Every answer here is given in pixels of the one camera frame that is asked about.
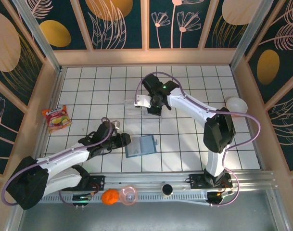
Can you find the black round cup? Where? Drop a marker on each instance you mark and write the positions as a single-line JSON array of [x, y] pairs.
[[167, 189]]

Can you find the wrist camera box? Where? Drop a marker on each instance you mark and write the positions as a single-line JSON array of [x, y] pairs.
[[115, 124], [141, 101]]

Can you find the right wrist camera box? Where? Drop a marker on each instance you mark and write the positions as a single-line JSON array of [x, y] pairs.
[[141, 101]]

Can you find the white bowl orange outside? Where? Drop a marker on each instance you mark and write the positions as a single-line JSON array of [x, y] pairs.
[[236, 104]]

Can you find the small black circuit board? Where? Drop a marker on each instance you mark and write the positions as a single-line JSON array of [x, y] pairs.
[[218, 196], [81, 197]]

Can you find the teal card holder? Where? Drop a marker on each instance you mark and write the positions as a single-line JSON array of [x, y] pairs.
[[148, 144]]

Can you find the aluminium mounting rail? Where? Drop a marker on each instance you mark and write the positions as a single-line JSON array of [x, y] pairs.
[[146, 179]]

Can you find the clear acrylic organizer box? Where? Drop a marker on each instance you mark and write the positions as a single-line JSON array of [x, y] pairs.
[[131, 115]]

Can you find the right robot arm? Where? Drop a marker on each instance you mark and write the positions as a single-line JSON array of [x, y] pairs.
[[192, 106]]

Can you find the white printed card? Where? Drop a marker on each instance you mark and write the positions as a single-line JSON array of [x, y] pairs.
[[134, 148]]

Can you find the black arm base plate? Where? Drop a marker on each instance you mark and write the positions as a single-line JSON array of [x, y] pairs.
[[98, 183], [196, 180]]

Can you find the red snack packet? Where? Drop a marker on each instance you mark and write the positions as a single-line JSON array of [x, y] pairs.
[[56, 119]]

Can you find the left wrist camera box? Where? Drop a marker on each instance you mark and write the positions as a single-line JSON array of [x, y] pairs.
[[115, 124]]

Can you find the aluminium frame post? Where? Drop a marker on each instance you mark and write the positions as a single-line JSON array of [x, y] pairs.
[[250, 33], [38, 36]]

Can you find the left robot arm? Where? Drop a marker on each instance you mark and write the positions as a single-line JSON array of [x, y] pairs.
[[64, 154]]

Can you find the orange toy fruit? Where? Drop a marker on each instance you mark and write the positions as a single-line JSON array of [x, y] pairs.
[[110, 196]]

